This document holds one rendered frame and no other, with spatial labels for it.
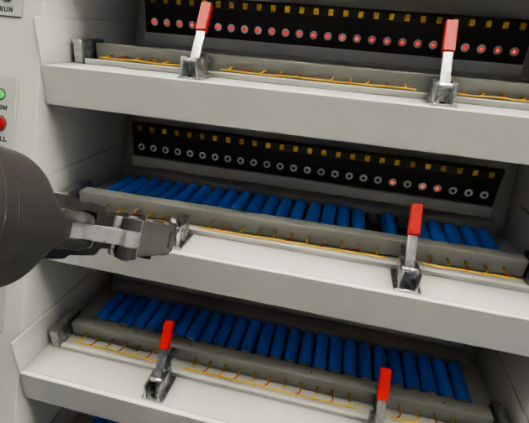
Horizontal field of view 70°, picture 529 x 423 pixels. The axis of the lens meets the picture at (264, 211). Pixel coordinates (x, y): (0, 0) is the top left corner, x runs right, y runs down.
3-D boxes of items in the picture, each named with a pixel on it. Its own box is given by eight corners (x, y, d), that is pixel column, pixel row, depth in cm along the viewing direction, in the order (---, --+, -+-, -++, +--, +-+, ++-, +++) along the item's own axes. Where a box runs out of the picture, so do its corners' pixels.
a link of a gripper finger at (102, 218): (40, 189, 23) (58, 191, 22) (150, 212, 33) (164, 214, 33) (25, 255, 22) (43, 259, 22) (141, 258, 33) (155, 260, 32)
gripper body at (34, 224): (-174, 277, 17) (-2, 268, 26) (-13, 315, 16) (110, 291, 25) (-132, 116, 18) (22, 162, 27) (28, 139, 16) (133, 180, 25)
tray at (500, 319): (560, 363, 38) (603, 286, 34) (34, 257, 48) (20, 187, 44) (494, 260, 56) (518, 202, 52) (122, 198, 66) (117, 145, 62)
